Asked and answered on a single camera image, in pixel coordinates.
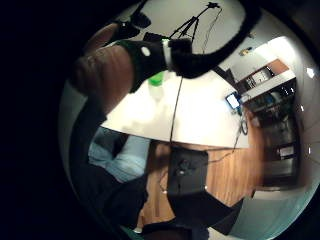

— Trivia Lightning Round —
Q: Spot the black device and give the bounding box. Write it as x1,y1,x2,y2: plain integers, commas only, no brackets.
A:
114,10,153,40

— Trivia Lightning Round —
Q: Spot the clear bottle with green cap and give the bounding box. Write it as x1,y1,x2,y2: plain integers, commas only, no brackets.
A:
147,70,167,101

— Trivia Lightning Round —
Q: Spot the black cable on table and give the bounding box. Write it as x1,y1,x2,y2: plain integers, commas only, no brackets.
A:
207,111,250,164

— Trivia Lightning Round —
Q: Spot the black camera cable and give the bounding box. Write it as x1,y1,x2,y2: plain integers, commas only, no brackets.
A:
201,7,224,55

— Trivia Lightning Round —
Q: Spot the black tripod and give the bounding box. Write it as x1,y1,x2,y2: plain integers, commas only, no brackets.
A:
168,6,212,44

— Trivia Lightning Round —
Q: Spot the tablet with lit screen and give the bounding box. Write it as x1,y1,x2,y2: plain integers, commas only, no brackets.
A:
224,91,243,111

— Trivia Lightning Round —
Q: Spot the thin black glove cable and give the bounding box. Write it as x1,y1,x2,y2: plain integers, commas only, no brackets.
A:
168,75,185,148

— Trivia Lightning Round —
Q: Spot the dark open shelf unit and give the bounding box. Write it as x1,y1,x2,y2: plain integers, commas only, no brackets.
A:
233,58,301,188

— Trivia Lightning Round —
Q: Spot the the person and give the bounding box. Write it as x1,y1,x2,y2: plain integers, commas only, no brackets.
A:
68,94,151,234

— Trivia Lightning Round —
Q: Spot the black box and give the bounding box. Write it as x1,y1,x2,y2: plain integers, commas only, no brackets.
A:
166,146,210,198

